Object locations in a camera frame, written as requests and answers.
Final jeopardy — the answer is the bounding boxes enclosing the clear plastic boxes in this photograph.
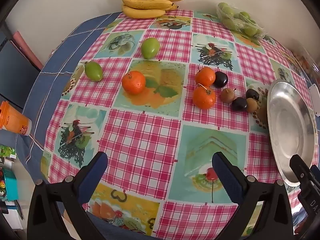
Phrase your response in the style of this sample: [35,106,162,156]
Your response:
[287,49,320,79]

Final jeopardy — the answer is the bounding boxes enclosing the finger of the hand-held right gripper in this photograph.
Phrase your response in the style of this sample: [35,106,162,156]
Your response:
[289,154,320,193]

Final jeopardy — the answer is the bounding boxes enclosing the dark cherry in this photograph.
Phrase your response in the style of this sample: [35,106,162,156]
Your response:
[214,71,228,88]

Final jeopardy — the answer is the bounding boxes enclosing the dark plum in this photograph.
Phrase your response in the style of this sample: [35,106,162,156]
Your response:
[231,97,248,112]
[245,88,260,100]

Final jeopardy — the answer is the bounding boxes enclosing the green jujube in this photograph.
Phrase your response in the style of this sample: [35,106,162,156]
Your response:
[141,38,161,60]
[84,61,103,82]

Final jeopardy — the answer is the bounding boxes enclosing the round metal plate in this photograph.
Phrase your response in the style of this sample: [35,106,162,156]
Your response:
[266,79,319,187]

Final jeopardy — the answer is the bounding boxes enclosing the brown longan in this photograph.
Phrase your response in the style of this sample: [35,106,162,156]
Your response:
[220,88,235,104]
[246,98,259,113]

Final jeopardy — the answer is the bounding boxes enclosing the blue checked cloth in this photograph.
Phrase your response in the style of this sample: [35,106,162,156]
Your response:
[15,12,125,240]

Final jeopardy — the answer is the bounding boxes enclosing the clear tray of green jujubes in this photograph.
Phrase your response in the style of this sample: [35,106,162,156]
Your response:
[216,2,267,40]

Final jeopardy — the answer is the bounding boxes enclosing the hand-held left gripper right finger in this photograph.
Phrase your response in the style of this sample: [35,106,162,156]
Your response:
[212,151,293,240]

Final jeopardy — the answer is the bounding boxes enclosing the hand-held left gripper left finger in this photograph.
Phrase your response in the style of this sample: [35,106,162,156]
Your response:
[27,151,108,240]

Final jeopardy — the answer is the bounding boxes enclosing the pink checked fruit-print tablecloth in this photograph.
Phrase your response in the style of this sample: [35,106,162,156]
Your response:
[40,9,320,238]

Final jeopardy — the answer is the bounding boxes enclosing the dark cabinet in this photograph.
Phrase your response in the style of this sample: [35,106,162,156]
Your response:
[0,17,43,110]

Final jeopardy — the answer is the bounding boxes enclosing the tangerine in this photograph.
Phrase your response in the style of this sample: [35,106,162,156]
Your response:
[192,84,216,110]
[122,70,146,95]
[195,67,216,86]

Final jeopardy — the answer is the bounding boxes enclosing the teal toy box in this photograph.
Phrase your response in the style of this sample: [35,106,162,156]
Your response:
[0,167,18,200]

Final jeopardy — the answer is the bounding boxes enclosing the orange plastic cup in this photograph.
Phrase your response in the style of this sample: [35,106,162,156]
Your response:
[0,101,32,137]

